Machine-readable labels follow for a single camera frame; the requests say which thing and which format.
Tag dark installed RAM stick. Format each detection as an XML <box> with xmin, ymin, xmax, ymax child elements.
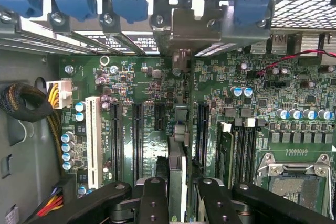
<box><xmin>217</xmin><ymin>122</ymin><xmax>234</xmax><ymax>188</ymax></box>

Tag black RAM slot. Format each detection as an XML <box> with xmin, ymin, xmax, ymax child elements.
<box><xmin>250</xmin><ymin>125</ymin><xmax>260</xmax><ymax>184</ymax></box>
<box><xmin>240</xmin><ymin>119</ymin><xmax>251</xmax><ymax>185</ymax></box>
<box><xmin>233</xmin><ymin>125</ymin><xmax>242</xmax><ymax>185</ymax></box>

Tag green motherboard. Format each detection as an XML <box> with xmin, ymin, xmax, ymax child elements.
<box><xmin>59</xmin><ymin>50</ymin><xmax>336</xmax><ymax>224</ymax></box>

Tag metal locking lever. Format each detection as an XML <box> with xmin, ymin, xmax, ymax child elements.
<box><xmin>258</xmin><ymin>163</ymin><xmax>317</xmax><ymax>177</ymax></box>

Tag CPU socket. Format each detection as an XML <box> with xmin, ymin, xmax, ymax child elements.
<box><xmin>256</xmin><ymin>152</ymin><xmax>333</xmax><ymax>221</ymax></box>

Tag white expansion slot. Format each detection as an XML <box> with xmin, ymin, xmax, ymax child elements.
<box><xmin>85</xmin><ymin>95</ymin><xmax>102</xmax><ymax>190</ymax></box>

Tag short black expansion slot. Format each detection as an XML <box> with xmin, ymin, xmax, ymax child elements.
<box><xmin>154</xmin><ymin>103</ymin><xmax>166</xmax><ymax>132</ymax></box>

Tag white power connector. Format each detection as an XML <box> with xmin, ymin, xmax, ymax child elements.
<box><xmin>46</xmin><ymin>79</ymin><xmax>73</xmax><ymax>109</ymax></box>

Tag metal slot cover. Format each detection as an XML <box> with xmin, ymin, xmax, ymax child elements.
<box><xmin>149</xmin><ymin>13</ymin><xmax>175</xmax><ymax>57</ymax></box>
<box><xmin>0</xmin><ymin>8</ymin><xmax>92</xmax><ymax>56</ymax></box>
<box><xmin>49</xmin><ymin>11</ymin><xmax>119</xmax><ymax>56</ymax></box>
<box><xmin>99</xmin><ymin>11</ymin><xmax>148</xmax><ymax>56</ymax></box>

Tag black open PC case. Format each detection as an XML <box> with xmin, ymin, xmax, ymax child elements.
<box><xmin>0</xmin><ymin>0</ymin><xmax>336</xmax><ymax>224</ymax></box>

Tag coloured power wires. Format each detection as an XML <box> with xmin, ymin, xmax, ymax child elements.
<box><xmin>34</xmin><ymin>187</ymin><xmax>65</xmax><ymax>217</ymax></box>

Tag red and black wire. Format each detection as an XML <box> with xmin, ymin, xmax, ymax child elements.
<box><xmin>256</xmin><ymin>49</ymin><xmax>336</xmax><ymax>78</ymax></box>

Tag black sleeved cable bundle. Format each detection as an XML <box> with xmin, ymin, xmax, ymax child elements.
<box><xmin>0</xmin><ymin>82</ymin><xmax>65</xmax><ymax>177</ymax></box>

